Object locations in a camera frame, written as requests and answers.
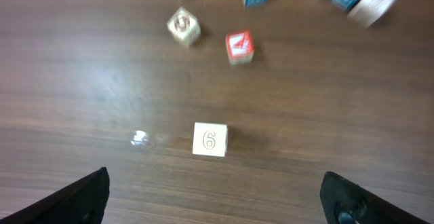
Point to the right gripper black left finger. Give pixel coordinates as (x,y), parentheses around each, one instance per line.
(82,202)

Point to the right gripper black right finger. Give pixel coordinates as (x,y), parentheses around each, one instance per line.
(344,201)

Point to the white block teal side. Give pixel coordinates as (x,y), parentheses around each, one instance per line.
(210,139)

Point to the red A block front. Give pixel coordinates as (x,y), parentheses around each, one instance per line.
(239,47)

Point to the soccer ball picture block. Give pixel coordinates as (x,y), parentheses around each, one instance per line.
(184,27)

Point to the plain white block far right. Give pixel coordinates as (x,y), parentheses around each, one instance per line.
(367,12)

